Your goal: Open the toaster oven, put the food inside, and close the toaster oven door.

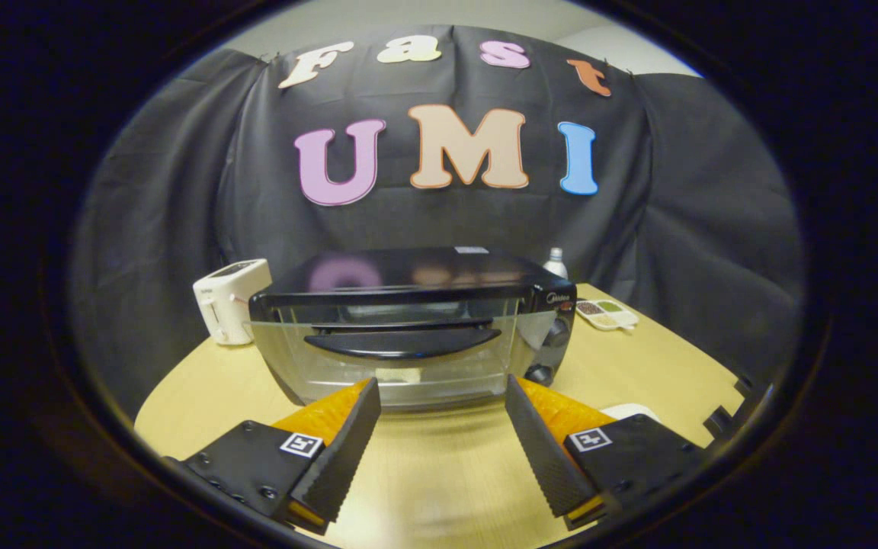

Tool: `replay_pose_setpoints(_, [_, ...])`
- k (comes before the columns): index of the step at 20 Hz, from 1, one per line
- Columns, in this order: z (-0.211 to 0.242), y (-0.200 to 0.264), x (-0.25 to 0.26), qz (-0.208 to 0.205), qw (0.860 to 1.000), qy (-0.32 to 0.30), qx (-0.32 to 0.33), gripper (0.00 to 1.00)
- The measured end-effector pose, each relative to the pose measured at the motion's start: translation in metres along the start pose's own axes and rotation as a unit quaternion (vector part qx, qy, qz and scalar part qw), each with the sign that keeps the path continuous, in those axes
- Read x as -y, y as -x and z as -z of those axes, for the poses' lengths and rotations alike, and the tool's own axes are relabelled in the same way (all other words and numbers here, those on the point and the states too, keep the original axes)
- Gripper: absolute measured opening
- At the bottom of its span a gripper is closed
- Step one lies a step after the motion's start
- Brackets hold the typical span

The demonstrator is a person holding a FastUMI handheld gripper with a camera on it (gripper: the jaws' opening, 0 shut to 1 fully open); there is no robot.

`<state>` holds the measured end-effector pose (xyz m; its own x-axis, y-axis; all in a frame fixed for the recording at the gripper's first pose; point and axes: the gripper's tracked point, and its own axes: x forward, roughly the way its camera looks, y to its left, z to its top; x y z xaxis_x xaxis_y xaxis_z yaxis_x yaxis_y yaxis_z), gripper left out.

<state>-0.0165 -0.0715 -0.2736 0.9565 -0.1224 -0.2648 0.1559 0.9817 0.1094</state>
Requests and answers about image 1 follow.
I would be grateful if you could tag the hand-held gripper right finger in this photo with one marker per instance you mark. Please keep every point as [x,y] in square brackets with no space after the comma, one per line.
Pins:
[542,450]

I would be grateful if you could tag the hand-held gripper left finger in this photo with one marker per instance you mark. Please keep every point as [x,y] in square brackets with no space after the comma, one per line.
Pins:
[340,457]

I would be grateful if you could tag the black toaster oven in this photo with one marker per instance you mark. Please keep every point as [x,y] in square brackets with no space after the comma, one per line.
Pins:
[408,278]

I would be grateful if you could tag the white pop-up toaster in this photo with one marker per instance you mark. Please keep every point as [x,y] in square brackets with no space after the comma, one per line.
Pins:
[229,301]

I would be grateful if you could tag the white square plate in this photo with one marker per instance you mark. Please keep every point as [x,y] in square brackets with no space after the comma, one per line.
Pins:
[633,412]

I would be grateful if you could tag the white divided condiment tray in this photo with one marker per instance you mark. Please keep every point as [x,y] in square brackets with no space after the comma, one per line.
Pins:
[607,314]

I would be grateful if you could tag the drink bottle with pink label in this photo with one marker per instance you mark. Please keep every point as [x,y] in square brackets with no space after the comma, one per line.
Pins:
[556,265]

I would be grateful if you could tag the black backdrop cloth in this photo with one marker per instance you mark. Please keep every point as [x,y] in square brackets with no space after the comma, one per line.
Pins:
[180,198]

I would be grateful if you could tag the black table bracket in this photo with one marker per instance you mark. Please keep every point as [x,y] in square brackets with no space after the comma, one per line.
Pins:
[719,422]
[746,386]

